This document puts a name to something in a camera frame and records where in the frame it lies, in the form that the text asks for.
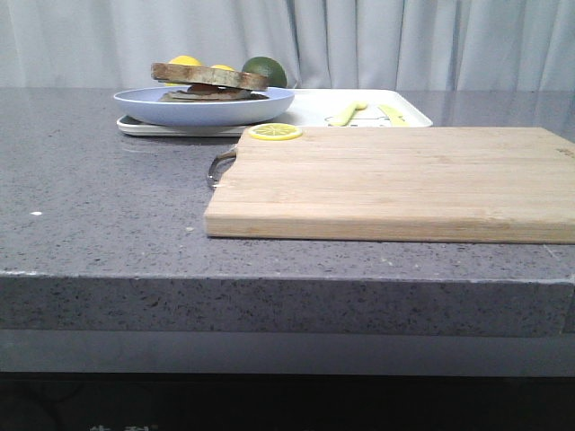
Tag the metal cutting board handle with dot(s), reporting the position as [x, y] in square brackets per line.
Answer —
[215, 169]

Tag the green lime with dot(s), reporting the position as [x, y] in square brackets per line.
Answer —
[269, 68]

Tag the white rectangular tray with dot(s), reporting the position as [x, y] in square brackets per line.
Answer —
[310, 108]

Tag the wooden cutting board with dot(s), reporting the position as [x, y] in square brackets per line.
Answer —
[464, 184]

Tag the yellow plastic knife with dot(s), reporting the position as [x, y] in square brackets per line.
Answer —
[395, 117]

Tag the bread slice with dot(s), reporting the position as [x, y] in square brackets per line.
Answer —
[189, 95]
[181, 74]

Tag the large yellow lemon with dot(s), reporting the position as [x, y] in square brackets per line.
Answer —
[185, 60]

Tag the white curtain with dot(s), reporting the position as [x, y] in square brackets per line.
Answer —
[401, 45]

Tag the light blue round plate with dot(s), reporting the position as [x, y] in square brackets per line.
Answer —
[145, 105]

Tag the fried egg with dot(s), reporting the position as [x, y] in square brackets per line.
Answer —
[198, 88]

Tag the small yellow lemon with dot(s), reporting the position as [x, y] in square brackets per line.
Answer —
[223, 67]

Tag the yellow lemon slice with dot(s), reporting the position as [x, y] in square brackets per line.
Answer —
[275, 131]

